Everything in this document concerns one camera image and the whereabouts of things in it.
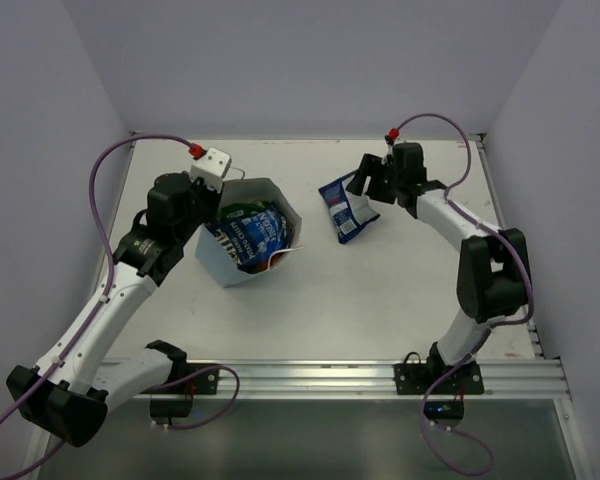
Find light blue paper bag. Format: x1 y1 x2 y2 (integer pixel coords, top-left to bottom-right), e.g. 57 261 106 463
195 178 302 288

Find blue white snack bag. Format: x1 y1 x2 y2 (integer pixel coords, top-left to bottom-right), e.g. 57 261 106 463
318 171 380 245

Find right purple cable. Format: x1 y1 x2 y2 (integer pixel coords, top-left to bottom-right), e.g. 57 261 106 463
387 112 537 476

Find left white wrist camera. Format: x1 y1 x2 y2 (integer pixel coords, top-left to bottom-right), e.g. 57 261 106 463
189 145 232 192

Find purple cable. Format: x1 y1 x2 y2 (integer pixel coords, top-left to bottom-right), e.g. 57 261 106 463
387 112 537 476
0 133 204 480

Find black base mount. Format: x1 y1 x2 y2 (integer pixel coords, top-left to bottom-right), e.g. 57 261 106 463
147 362 219 426
393 352 485 427

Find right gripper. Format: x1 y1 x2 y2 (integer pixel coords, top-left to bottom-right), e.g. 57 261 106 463
345 153 402 204

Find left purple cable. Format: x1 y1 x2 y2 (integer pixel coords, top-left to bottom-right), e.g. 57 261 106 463
0 133 204 480

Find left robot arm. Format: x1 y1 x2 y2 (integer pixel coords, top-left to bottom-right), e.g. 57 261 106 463
6 172 223 447

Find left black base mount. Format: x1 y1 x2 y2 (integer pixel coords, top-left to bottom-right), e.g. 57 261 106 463
147 362 219 426

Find red chips bag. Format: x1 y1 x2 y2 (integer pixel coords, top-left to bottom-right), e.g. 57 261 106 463
238 251 286 275

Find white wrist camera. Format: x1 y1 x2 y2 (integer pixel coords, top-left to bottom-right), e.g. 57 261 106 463
383 134 398 165
189 145 232 192

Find blue kettle chips bag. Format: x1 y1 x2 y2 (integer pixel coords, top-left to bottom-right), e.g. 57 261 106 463
206 202 292 268

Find aluminium rail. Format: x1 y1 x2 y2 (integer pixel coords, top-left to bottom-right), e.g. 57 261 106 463
97 357 574 400

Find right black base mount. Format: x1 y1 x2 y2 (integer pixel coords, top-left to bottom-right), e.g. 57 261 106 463
393 352 485 427

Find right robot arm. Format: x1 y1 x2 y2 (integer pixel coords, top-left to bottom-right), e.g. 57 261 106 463
347 142 531 393

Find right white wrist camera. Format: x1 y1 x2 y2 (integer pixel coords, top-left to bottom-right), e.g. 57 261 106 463
383 134 398 165

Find green snack bag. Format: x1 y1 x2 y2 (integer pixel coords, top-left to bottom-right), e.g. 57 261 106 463
220 200 274 221

